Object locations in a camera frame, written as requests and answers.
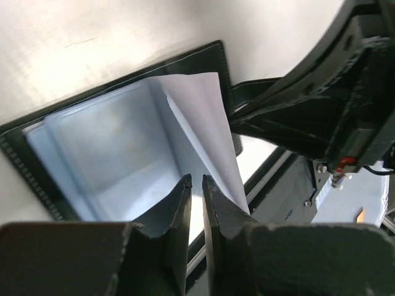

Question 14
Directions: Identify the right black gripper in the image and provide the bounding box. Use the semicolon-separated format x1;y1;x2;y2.
231;1;394;173

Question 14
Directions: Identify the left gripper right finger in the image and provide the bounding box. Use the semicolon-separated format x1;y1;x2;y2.
202;176;394;295

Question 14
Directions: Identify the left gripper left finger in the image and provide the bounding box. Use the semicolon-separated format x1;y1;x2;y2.
1;175;192;295

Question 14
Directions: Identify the black card holder wallet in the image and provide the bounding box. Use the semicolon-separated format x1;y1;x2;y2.
1;41;233;221

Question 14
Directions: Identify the white paper sheet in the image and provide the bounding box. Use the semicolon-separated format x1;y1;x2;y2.
151;72;249;213

